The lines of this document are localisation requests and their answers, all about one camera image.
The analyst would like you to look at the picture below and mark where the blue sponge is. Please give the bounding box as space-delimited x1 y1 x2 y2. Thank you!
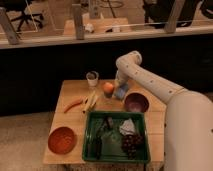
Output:
114 84 129 100

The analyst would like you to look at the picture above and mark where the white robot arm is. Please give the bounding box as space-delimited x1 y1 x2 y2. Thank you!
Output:
115 51 213 171

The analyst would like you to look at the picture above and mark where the purple bowl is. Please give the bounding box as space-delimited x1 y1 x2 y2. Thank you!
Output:
124 93 149 113

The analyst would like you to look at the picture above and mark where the orange bowl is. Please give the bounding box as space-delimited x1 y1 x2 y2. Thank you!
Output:
48 127 77 155

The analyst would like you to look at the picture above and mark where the orange fruit on cup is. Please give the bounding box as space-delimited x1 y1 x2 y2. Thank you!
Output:
103 82 114 98

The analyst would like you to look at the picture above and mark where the clear measuring cup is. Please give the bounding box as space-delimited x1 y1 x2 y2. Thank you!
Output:
86 71 99 87

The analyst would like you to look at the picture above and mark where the black utensil in tray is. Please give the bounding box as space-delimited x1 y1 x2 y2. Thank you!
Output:
95 116 113 159

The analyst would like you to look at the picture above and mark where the orange carrot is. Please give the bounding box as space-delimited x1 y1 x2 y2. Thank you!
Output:
63 99 83 113

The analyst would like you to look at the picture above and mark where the crumpled white cloth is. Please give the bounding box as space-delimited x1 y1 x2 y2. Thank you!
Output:
119 118 136 135

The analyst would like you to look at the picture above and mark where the green plastic tray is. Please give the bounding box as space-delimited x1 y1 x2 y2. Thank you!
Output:
82 111 150 164

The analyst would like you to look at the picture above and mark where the green toy vegetable in tray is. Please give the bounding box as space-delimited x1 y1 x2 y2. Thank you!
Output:
102 130 122 155

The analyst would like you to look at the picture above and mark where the bunch of dark grapes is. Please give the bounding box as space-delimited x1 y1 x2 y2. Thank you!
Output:
121 134 143 159

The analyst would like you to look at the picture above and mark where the black office chair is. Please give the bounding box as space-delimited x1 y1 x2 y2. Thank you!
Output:
0 0 44 32

